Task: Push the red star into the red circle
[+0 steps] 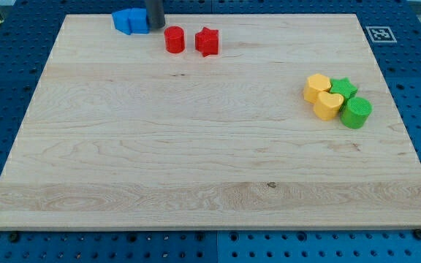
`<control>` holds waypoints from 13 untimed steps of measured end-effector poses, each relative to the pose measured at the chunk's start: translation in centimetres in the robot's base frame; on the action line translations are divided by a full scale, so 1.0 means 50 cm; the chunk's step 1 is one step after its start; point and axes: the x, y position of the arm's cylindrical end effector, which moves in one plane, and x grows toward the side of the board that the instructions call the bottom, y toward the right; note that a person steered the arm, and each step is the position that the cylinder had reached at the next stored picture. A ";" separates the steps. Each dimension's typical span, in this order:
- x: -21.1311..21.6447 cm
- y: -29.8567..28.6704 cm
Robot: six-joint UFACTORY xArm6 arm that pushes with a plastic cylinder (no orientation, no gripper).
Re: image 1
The green cylinder block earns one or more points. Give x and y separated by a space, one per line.
356 112

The red star block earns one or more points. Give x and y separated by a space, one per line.
207 41

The yellow hexagon block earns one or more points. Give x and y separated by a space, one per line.
314 85

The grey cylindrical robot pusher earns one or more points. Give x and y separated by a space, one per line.
155 14

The blue cube block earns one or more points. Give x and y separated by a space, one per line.
138 22

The green star block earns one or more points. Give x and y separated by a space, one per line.
343 87

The red cylinder block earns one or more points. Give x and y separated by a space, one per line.
174 39

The yellow heart block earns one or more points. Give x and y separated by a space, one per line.
327 105

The blue pointed block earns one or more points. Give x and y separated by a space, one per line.
121 21

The white fiducial marker tag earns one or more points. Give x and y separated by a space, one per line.
381 34

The light wooden board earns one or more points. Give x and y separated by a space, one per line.
121 135

